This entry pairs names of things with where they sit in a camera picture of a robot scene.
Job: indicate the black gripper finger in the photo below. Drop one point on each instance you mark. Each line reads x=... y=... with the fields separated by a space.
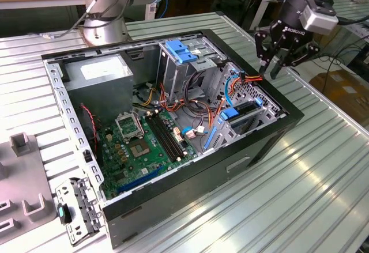
x=263 y=47
x=302 y=54

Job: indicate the hard disk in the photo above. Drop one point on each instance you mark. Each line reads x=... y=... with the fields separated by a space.
x=229 y=114

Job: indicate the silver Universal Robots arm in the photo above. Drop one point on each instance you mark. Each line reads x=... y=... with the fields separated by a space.
x=103 y=28

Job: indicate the grey metal disk bay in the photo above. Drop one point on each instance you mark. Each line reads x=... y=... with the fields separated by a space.
x=227 y=132

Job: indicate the black stand pole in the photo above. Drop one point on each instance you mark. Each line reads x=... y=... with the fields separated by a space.
x=247 y=14

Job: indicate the brown cardboard floor box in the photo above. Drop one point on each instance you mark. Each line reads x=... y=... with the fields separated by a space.
x=343 y=91

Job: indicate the metal slat side table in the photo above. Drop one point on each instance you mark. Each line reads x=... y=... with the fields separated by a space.
x=360 y=12

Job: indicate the blue plastic drive latch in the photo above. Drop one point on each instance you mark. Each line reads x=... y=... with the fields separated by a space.
x=180 y=52

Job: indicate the grey optical drive cage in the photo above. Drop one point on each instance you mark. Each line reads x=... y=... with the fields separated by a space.
x=176 y=77

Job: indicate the black RAM slot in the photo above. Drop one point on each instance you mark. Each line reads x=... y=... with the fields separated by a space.
x=161 y=139
x=169 y=136

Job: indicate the black open PC case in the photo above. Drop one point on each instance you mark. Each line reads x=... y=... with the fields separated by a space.
x=187 y=184

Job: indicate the CPU socket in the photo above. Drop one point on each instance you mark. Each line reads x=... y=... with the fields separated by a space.
x=139 y=149

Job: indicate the grey power supply unit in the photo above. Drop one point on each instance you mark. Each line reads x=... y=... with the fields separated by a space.
x=101 y=91

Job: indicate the green motherboard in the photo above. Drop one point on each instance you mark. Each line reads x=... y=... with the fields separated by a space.
x=138 y=166

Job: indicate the blue expansion slot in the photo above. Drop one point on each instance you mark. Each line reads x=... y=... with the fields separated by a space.
x=141 y=179

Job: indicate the black case fan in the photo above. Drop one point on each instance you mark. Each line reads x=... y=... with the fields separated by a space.
x=86 y=129

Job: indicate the small black panel clip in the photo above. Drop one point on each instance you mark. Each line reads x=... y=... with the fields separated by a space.
x=87 y=156

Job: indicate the black latch with teal stripe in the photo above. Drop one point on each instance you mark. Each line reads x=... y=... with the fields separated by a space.
x=62 y=212

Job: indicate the grey parts rack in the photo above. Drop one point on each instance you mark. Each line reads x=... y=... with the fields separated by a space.
x=23 y=178

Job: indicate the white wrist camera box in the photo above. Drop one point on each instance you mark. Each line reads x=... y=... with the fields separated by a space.
x=320 y=21

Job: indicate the metal card retention bracket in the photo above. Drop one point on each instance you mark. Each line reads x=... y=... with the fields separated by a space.
x=83 y=204

